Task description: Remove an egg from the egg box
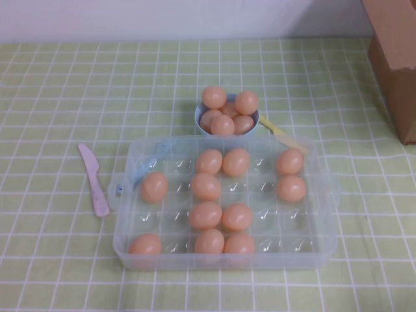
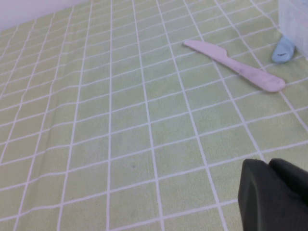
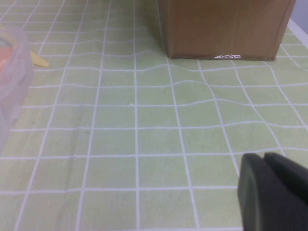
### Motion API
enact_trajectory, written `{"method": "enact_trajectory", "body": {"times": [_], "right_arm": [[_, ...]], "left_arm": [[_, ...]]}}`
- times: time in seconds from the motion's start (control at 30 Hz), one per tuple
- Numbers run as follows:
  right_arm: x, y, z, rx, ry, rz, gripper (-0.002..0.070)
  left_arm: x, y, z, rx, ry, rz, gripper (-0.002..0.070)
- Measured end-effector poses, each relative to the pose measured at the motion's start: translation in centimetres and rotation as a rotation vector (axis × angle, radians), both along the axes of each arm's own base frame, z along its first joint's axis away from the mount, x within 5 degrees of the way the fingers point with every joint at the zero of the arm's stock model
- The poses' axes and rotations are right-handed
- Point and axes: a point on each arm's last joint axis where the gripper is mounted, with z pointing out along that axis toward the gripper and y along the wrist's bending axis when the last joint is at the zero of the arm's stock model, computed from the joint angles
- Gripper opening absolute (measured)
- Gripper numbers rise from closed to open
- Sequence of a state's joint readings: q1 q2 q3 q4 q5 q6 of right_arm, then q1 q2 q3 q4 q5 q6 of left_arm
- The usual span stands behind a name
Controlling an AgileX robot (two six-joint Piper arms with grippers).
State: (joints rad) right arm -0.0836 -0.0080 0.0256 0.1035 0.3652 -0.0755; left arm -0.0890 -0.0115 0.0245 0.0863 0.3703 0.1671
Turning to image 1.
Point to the orange egg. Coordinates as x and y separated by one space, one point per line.
230 110
239 243
205 215
214 97
209 241
237 217
209 161
154 187
290 161
247 102
236 162
207 119
292 189
244 124
206 186
145 244
222 125

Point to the transparent plastic egg box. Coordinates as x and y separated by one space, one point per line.
182 213

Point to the brown cardboard box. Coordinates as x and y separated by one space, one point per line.
395 48

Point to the light blue bowl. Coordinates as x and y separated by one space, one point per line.
197 121

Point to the yellow plastic knife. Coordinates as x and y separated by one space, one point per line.
271 126

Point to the pink plastic knife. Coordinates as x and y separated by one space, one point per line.
94 185

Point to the green checkered tablecloth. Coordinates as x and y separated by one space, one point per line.
65 97

